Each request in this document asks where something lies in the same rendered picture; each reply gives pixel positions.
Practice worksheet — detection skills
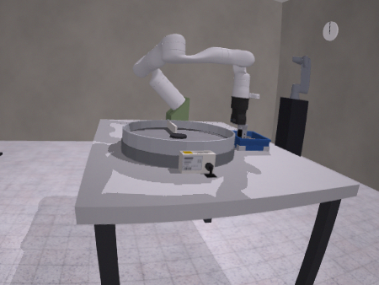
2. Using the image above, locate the blue crate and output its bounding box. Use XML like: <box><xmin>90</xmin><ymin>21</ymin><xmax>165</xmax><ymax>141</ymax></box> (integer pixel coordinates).
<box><xmin>233</xmin><ymin>131</ymin><xmax>271</xmax><ymax>151</ymax></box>

